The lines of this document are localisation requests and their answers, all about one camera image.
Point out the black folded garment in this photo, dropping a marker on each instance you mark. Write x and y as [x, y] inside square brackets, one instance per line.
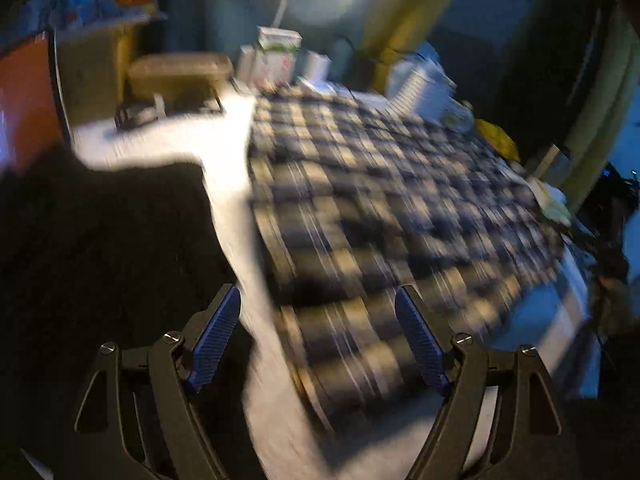
[91, 256]

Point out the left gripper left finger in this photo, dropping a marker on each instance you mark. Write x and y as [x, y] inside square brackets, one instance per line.
[136, 416]

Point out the white textured tablecloth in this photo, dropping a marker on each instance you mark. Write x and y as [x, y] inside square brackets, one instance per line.
[289, 444]

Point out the white plastic basket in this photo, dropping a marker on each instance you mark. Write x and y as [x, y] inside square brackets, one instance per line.
[418, 87]

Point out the tan lidded box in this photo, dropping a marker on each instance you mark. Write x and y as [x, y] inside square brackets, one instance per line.
[179, 75]

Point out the green white milk carton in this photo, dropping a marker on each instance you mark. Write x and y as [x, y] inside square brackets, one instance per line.
[275, 56]

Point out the plaid pants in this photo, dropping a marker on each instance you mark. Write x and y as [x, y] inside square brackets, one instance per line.
[350, 204]

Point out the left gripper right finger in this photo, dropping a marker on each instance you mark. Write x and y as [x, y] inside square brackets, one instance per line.
[528, 434]

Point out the yellow snack bag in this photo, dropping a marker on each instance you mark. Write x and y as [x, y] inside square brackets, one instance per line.
[498, 139]

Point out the right yellow green curtain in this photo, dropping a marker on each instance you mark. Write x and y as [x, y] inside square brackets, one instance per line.
[598, 125]

